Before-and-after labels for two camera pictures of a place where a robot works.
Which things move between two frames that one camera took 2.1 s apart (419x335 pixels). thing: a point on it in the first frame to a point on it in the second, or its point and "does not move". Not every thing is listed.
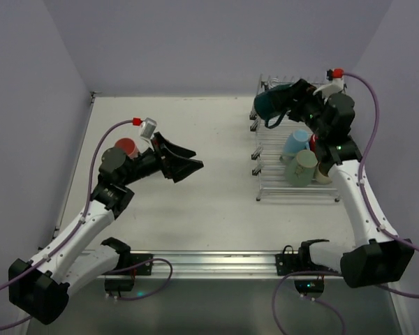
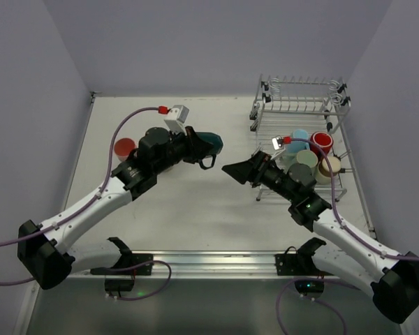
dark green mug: [276, 101] to [207, 152]
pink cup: [128, 146] does not move
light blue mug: [296, 141] does not move
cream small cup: [322, 173] does not move
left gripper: [164, 158] to [189, 146]
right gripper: [298, 105] to [259, 169]
